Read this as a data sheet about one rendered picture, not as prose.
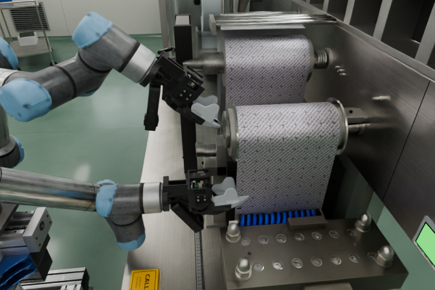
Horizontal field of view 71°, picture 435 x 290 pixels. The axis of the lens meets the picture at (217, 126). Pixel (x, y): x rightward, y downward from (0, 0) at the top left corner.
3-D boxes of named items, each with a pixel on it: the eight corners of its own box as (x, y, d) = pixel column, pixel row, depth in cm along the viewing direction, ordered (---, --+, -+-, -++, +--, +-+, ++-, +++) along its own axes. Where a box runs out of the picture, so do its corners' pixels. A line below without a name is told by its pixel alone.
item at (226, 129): (224, 151, 76) (221, 123, 79) (232, 151, 76) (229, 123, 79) (226, 143, 69) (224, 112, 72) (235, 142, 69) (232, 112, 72)
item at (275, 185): (234, 216, 81) (237, 161, 71) (320, 210, 83) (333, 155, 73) (235, 217, 81) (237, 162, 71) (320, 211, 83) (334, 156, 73)
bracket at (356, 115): (336, 113, 77) (337, 106, 76) (358, 112, 77) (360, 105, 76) (345, 123, 73) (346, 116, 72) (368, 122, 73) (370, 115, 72)
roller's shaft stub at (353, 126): (328, 129, 79) (331, 114, 77) (354, 128, 80) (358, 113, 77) (335, 139, 75) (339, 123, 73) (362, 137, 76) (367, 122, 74)
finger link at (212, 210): (232, 209, 73) (195, 211, 72) (232, 213, 73) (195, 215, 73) (230, 195, 77) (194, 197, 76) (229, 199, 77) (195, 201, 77)
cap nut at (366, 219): (351, 221, 78) (356, 209, 76) (365, 220, 79) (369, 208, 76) (358, 233, 75) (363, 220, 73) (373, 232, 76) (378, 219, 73)
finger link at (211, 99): (232, 110, 73) (201, 89, 69) (215, 127, 75) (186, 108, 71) (229, 103, 76) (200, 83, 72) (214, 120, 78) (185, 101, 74)
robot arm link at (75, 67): (40, 83, 65) (55, 52, 58) (80, 66, 74) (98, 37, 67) (66, 111, 66) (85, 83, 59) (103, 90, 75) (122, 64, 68)
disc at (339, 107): (315, 135, 86) (325, 87, 78) (316, 135, 86) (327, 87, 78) (337, 169, 74) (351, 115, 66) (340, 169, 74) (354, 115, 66)
